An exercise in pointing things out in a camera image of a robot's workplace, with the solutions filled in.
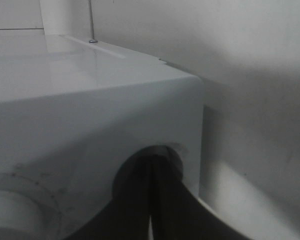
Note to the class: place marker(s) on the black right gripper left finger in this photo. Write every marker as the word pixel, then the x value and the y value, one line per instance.
pixel 127 215

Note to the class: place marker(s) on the white microwave oven body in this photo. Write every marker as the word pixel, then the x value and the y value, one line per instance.
pixel 72 113

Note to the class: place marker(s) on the white timer knob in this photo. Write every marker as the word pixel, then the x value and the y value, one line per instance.
pixel 28 208

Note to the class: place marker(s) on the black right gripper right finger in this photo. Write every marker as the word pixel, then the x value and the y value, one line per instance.
pixel 176 214

